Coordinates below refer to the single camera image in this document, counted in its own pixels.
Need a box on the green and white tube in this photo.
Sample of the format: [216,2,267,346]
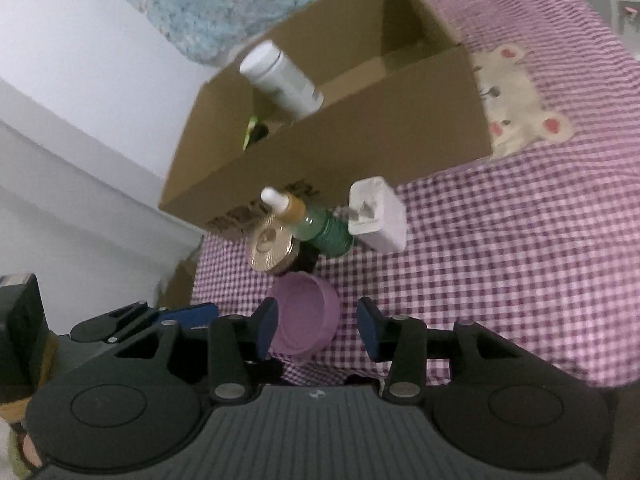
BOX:
[242,116,261,151]

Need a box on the purple checked bed sheet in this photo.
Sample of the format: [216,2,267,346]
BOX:
[190,0,640,388]

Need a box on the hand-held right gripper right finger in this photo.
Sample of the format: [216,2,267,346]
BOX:
[356,296,551,402]

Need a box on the purple plastic bowl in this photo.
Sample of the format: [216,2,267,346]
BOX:
[265,271,342,363]

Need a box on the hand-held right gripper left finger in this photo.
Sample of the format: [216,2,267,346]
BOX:
[115,296,279,403]

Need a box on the brown cardboard box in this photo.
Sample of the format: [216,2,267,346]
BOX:
[159,0,496,243]

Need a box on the white plastic bottle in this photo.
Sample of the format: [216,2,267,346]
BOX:
[239,40,325,120]

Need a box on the green glass dropper bottle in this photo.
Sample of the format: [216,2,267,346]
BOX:
[261,186,357,260]

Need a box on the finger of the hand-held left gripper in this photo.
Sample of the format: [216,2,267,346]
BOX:
[70,301,219,345]

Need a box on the white power adapter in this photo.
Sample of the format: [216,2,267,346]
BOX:
[347,176,408,254]

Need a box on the blue floral cloth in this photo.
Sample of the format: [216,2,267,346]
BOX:
[92,0,441,66]

